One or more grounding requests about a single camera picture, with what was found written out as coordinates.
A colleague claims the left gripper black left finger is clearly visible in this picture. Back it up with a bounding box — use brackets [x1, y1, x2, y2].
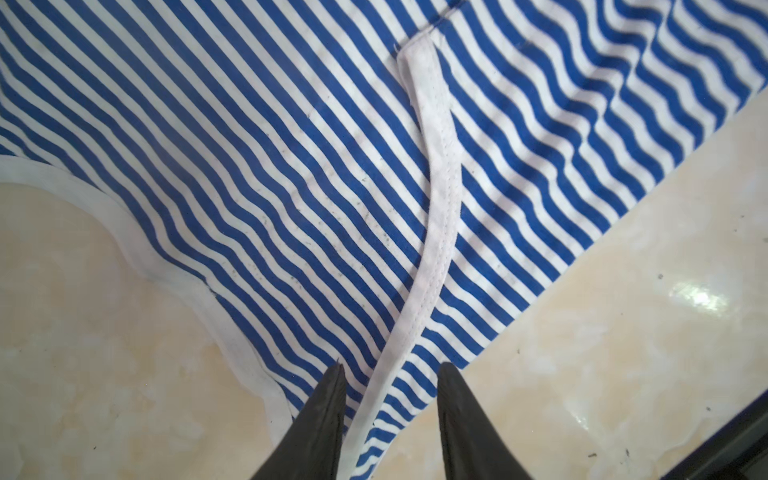
[252, 363, 347, 480]

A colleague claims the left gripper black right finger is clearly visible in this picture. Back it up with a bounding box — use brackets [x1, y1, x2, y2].
[437, 362, 530, 480]

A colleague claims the blue white striped tank top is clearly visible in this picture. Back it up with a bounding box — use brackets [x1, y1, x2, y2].
[1, 1, 767, 479]

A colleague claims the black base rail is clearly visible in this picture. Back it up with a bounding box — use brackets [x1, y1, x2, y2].
[662, 392, 767, 480]

